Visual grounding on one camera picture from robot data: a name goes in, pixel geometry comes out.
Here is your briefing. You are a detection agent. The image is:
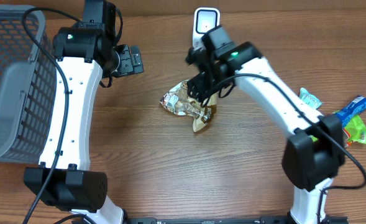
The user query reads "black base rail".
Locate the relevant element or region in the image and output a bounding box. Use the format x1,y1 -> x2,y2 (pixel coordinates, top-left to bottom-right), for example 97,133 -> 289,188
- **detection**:
71,214 -> 350,224

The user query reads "green snack bag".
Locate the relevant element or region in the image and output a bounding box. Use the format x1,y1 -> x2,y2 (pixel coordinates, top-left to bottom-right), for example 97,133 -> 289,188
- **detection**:
309,110 -> 366,147

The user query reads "brown white pastry wrapper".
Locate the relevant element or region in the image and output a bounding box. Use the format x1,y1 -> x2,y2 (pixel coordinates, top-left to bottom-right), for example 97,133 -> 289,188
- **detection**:
160,80 -> 217,132

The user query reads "blue Oreo cookie pack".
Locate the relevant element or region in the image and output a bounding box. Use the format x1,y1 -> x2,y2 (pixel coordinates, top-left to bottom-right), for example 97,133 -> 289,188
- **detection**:
335,95 -> 366,128

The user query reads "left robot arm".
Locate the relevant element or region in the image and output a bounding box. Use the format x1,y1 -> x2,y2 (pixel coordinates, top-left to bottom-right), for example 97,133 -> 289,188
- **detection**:
24,0 -> 144,224

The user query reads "teal wet wipes pack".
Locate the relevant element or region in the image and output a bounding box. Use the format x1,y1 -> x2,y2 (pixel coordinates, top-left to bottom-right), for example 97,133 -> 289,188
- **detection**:
299,88 -> 322,109

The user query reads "white barcode scanner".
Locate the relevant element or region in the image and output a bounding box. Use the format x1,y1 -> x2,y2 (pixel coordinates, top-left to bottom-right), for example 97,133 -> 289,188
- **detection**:
192,7 -> 221,49

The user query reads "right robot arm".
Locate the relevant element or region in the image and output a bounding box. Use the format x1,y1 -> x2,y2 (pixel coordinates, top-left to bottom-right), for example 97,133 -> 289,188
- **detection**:
186,26 -> 345,223

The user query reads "grey plastic mesh basket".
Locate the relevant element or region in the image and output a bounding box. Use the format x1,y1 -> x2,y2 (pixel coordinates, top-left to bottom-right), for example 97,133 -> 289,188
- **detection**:
0,4 -> 57,164

